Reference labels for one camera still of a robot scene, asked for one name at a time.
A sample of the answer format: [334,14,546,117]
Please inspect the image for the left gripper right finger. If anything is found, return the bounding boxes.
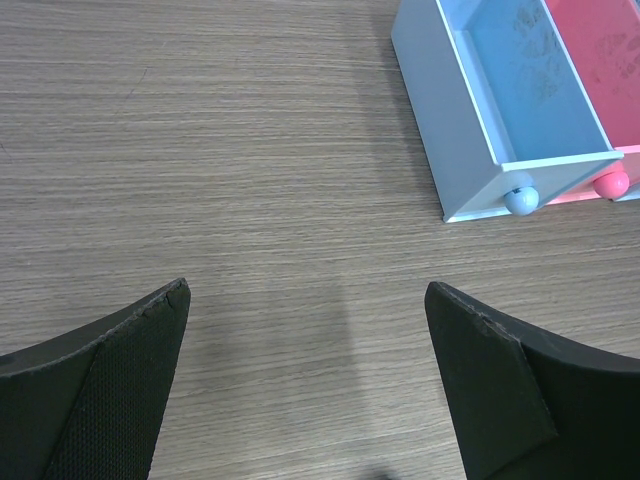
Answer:
[424,282,639,479]

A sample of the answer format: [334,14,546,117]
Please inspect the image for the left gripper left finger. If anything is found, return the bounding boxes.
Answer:
[1,278,191,479]

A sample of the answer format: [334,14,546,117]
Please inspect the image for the light blue drawer box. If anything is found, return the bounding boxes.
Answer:
[391,0,622,223]

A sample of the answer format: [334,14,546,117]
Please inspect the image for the pink drawer box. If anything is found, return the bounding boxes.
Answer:
[547,0,639,203]

